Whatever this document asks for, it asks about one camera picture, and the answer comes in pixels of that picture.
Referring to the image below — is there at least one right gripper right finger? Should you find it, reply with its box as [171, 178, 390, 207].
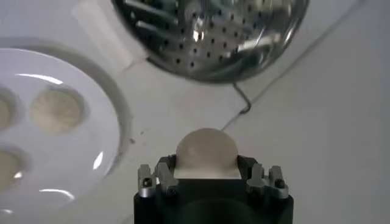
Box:
[237, 155, 289, 199]

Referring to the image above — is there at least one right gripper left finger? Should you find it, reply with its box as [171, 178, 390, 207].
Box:
[137, 154, 179, 198]

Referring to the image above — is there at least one stainless steel steamer basket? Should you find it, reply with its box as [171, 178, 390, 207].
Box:
[73, 0, 310, 84]

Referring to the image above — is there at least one white round plate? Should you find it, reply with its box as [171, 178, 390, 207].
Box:
[0, 38, 133, 224]

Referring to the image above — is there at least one black cooker power cable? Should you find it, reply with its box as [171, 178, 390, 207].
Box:
[232, 82, 252, 115]

